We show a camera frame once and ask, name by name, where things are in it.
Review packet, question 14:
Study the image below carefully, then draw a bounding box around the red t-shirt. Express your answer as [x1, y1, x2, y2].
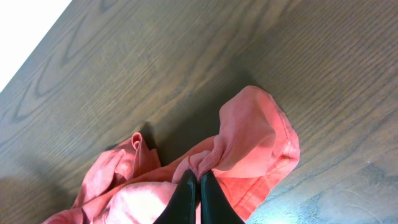
[47, 86, 300, 223]

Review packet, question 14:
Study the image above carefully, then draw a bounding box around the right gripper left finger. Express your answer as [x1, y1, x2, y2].
[154, 169, 198, 224]

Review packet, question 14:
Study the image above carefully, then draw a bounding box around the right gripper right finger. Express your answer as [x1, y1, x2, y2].
[200, 171, 244, 224]

